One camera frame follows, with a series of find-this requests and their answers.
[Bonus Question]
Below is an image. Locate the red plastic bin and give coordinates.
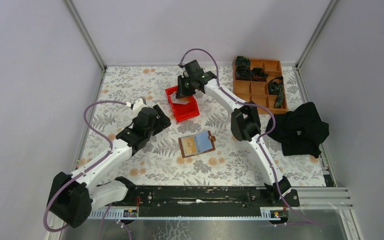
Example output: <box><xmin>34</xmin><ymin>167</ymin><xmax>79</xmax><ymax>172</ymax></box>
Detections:
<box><xmin>165</xmin><ymin>86</ymin><xmax>200</xmax><ymax>123</ymax></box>

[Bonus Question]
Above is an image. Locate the brown leather card holder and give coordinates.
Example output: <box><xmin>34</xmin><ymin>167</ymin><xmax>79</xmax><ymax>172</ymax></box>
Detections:
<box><xmin>178</xmin><ymin>130</ymin><xmax>216</xmax><ymax>158</ymax></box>

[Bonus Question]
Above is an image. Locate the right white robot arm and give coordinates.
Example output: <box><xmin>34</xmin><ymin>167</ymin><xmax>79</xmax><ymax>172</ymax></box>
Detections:
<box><xmin>176</xmin><ymin>60</ymin><xmax>292</xmax><ymax>206</ymax></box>

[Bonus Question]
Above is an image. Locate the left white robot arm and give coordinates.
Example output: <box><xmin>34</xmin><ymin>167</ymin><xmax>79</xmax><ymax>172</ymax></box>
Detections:
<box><xmin>43</xmin><ymin>104</ymin><xmax>171</xmax><ymax>232</ymax></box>

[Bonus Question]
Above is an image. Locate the rolled camouflage belt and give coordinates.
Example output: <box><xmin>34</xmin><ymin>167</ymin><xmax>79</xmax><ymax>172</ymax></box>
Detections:
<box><xmin>235</xmin><ymin>56</ymin><xmax>252</xmax><ymax>81</ymax></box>

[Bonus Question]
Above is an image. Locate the orange compartment tray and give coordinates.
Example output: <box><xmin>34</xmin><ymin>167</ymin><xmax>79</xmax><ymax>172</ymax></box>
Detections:
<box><xmin>233</xmin><ymin>58</ymin><xmax>288</xmax><ymax>115</ymax></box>

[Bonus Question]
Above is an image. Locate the rolled black belt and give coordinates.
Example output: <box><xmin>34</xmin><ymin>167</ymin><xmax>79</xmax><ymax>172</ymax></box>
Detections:
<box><xmin>251</xmin><ymin>67</ymin><xmax>269</xmax><ymax>82</ymax></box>

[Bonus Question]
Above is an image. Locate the black cloth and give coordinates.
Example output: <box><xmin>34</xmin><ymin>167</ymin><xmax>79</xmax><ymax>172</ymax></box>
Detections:
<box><xmin>266</xmin><ymin>102</ymin><xmax>330</xmax><ymax>158</ymax></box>

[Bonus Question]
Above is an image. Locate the perforated metal strip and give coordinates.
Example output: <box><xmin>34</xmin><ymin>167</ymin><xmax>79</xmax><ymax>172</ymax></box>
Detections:
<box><xmin>88</xmin><ymin>207</ymin><xmax>289</xmax><ymax>224</ymax></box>

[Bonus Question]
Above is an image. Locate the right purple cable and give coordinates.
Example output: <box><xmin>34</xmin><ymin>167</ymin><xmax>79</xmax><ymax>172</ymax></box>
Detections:
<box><xmin>178</xmin><ymin>48</ymin><xmax>325</xmax><ymax>229</ymax></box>

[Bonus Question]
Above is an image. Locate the purple cable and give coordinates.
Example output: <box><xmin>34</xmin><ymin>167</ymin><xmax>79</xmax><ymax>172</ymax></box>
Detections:
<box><xmin>178</xmin><ymin>48</ymin><xmax>325</xmax><ymax>229</ymax></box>
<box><xmin>42</xmin><ymin>100</ymin><xmax>133</xmax><ymax>233</ymax></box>

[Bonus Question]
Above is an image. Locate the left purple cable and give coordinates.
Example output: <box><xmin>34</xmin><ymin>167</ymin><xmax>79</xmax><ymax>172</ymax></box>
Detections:
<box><xmin>42</xmin><ymin>100</ymin><xmax>133</xmax><ymax>233</ymax></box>

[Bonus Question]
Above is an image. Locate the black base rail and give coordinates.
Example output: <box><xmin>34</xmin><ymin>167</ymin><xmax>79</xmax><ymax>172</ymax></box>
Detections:
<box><xmin>113</xmin><ymin>185</ymin><xmax>300</xmax><ymax>216</ymax></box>

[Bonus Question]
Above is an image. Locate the camouflage strap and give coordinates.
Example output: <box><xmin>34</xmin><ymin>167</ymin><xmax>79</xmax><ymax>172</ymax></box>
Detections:
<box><xmin>267</xmin><ymin>76</ymin><xmax>286</xmax><ymax>109</ymax></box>

